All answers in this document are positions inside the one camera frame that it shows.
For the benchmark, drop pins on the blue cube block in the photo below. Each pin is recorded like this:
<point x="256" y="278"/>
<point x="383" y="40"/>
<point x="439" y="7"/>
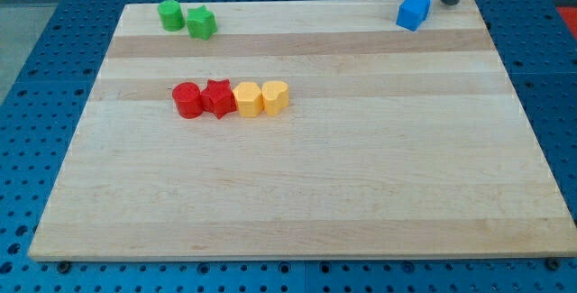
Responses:
<point x="412" y="13"/>

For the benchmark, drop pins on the green cylinder block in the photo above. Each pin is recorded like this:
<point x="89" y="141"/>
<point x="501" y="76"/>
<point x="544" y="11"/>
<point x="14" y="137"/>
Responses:
<point x="171" y="16"/>

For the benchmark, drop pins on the yellow hexagon block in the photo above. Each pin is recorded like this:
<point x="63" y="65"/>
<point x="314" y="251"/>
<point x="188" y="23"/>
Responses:
<point x="248" y="98"/>

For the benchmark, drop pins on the wooden board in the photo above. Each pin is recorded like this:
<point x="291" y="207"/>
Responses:
<point x="394" y="144"/>

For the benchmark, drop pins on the blue triangle block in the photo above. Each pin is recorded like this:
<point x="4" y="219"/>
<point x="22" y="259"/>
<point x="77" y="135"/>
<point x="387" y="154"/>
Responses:
<point x="418" y="6"/>

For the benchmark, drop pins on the green star block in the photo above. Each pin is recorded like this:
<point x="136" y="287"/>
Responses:
<point x="201" y="23"/>

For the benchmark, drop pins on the yellow heart block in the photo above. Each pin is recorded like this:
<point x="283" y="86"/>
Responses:
<point x="275" y="95"/>

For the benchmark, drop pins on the red star block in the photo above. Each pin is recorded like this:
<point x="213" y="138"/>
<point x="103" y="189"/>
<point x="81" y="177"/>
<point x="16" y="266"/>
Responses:
<point x="218" y="98"/>

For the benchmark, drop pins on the red cylinder block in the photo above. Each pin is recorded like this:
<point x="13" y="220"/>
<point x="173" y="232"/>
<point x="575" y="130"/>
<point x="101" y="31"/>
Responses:
<point x="187" y="99"/>

